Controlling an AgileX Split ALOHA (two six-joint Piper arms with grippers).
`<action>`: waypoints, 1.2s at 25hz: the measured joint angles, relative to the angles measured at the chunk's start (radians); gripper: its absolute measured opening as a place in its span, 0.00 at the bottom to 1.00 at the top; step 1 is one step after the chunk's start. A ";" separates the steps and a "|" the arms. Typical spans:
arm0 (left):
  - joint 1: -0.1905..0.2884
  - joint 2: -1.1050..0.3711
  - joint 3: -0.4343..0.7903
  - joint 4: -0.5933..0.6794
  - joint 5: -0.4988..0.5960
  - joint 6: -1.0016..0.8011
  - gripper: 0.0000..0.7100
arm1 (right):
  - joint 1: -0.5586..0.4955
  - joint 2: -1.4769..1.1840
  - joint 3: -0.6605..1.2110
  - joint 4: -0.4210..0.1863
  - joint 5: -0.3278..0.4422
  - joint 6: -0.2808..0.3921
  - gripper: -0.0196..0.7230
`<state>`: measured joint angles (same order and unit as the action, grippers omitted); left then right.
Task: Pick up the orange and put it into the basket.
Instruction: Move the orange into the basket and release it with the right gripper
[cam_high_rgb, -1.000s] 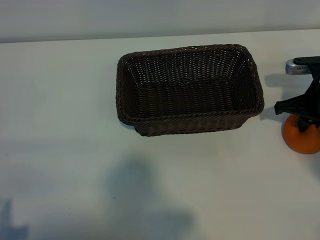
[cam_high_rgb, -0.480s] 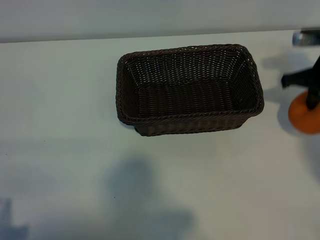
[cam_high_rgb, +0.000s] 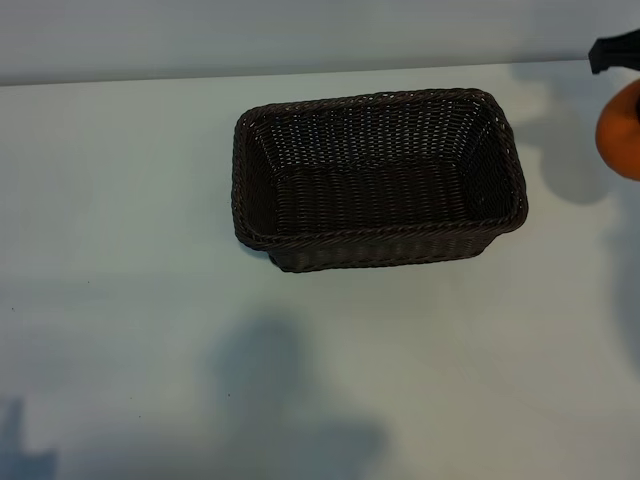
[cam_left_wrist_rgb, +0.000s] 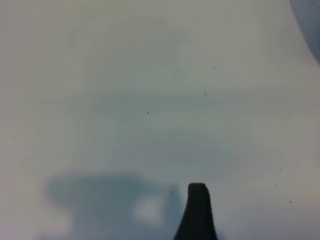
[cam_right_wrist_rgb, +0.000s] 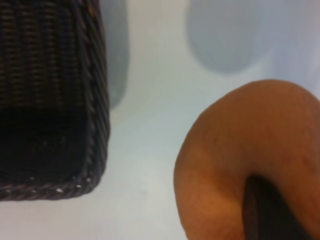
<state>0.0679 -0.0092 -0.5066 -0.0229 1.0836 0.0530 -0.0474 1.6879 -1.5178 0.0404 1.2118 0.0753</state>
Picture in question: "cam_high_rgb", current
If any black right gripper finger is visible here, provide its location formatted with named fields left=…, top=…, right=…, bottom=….
left=588, top=27, right=640, bottom=76

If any orange with knobbly stem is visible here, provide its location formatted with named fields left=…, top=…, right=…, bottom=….
left=595, top=79, right=640, bottom=182

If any dark brown wicker basket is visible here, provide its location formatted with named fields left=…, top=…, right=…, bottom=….
left=230, top=88, right=530, bottom=274

